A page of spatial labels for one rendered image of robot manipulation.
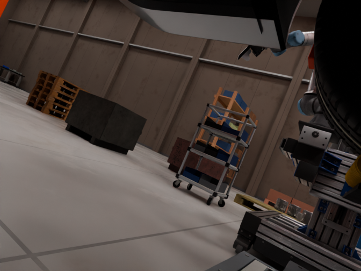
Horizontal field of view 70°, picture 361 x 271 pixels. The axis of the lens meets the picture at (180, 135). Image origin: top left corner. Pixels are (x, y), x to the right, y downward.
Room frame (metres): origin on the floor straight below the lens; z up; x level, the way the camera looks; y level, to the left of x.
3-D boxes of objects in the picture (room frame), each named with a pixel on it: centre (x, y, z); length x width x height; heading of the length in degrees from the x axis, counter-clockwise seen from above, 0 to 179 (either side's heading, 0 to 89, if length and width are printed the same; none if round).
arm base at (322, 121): (1.50, -0.74, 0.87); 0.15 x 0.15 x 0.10
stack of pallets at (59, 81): (5.88, 2.72, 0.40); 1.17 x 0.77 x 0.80; 149
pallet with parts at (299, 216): (4.16, -1.88, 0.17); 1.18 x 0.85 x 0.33; 61
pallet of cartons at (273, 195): (7.30, -3.57, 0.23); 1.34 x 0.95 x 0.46; 60
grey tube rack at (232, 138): (2.90, -0.45, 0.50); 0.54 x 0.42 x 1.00; 59
